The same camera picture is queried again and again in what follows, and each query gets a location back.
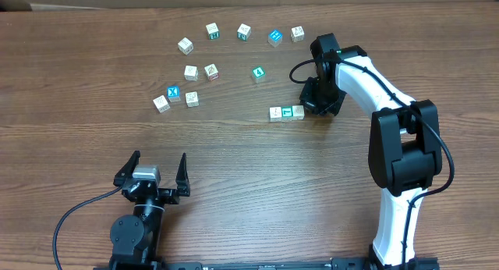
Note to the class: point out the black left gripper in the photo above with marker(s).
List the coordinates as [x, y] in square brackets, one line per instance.
[182, 184]

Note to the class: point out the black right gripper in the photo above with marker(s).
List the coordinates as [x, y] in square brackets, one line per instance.
[309, 101]

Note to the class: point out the wooden cube ice cream drawing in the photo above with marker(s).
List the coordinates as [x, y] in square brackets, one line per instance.
[298, 112]

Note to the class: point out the green number seven cube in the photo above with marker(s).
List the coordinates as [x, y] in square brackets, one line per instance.
[287, 113]

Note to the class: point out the wooden cube with hook drawing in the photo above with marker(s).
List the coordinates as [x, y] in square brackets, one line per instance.
[275, 114]

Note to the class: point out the wooden cube letter I side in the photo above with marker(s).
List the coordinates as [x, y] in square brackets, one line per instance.
[192, 99]

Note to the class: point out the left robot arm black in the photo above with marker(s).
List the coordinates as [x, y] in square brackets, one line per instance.
[135, 237]

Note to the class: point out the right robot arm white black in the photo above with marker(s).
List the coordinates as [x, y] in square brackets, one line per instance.
[404, 151]

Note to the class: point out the wooden cube yellow side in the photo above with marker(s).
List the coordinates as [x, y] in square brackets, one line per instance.
[297, 34]

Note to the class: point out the green number four cube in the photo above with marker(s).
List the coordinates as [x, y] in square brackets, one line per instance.
[258, 74]

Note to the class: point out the blue top wooden cube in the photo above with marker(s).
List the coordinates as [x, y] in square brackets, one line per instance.
[275, 38]

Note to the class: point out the wooden cube fish drawing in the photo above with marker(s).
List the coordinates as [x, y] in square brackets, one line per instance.
[161, 104]

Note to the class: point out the blue letter X cube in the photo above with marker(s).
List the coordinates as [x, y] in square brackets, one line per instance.
[173, 94]

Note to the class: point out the wooden cube green J side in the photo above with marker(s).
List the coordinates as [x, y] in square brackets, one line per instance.
[243, 32]

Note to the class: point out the wooden cube red Y side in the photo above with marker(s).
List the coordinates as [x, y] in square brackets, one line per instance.
[211, 72]

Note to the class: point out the wooden cube globe drawing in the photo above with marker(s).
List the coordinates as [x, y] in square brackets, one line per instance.
[191, 73]

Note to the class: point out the wooden cube green letter side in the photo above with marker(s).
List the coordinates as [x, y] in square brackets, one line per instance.
[213, 31]

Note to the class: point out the plain wooden cube far left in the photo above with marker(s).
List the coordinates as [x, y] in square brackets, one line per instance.
[185, 46]

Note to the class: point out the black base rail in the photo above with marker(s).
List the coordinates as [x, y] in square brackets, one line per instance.
[333, 264]

